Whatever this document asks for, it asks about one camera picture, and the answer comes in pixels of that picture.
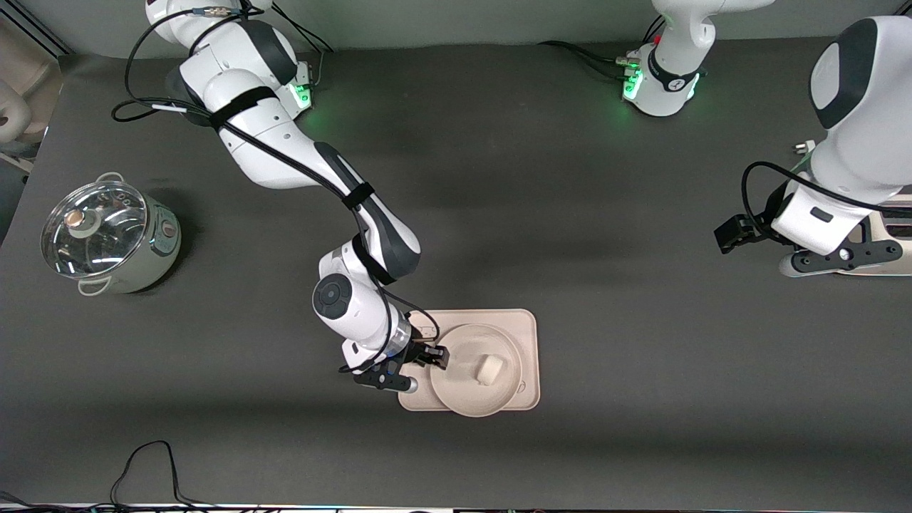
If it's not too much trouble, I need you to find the round beige plate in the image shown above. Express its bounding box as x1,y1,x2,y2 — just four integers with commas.
430,324,523,418

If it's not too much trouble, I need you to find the small white bun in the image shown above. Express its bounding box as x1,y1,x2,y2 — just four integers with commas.
475,353,504,387

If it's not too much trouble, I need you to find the beige rectangular tray rabbit print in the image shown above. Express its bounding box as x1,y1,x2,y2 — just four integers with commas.
398,309,541,413

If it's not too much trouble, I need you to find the cream white toaster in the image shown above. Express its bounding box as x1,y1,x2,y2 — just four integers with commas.
778,182,912,279

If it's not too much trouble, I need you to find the pale green electric cooking pot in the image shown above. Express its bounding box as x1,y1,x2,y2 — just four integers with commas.
41,172,182,296

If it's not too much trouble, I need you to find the glass pot lid with knob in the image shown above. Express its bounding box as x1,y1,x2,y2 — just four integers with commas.
41,181,148,279

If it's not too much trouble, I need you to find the beige plastic furniture piece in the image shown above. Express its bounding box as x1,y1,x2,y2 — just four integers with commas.
0,14,63,147

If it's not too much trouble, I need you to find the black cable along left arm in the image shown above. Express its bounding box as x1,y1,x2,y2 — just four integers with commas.
741,161,912,244

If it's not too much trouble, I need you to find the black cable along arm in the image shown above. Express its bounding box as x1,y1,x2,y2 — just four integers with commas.
112,4,442,375
741,161,912,244

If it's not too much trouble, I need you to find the black left arm base cable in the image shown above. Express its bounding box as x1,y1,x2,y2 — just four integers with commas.
537,16,667,82

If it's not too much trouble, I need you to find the black arm base cable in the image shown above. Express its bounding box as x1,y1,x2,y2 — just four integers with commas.
537,16,667,82
269,4,336,93

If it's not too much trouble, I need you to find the black cable along right arm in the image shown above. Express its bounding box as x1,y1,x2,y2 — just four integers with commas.
112,4,442,375

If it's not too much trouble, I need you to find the thin black looped cable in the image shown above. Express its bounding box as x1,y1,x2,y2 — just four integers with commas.
109,440,222,511

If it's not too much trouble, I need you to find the black right arm base cable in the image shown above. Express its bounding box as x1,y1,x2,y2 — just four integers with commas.
269,4,336,93

